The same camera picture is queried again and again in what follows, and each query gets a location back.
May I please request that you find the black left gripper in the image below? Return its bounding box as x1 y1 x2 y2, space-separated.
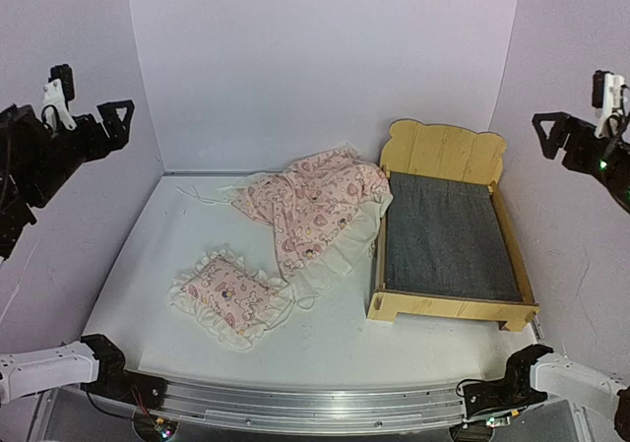
22 99 134 208

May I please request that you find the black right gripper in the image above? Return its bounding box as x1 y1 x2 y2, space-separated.
528 112 630 209

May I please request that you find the wooden pet bed frame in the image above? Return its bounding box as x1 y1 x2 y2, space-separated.
367 119 540 332

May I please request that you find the pink unicorn print blanket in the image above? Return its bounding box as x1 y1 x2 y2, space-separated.
228 147 393 309

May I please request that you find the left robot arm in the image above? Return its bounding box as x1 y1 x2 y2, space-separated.
1 99 135 404

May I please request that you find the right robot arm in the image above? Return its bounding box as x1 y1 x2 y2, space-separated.
495 112 629 419

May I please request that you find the pink ruffled unicorn pillow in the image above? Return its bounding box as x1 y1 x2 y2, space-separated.
168 249 295 350

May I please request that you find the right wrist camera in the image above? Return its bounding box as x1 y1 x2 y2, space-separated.
592 70 628 139

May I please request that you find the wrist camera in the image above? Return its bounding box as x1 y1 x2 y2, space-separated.
592 70 628 139
40 64 77 132

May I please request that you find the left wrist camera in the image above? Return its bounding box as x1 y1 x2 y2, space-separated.
40 64 77 132

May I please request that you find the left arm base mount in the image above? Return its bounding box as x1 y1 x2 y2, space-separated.
81 370 167 410

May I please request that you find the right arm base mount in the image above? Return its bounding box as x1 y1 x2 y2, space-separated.
456 377 548 420

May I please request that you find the aluminium front rail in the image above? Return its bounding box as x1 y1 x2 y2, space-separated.
29 367 592 442

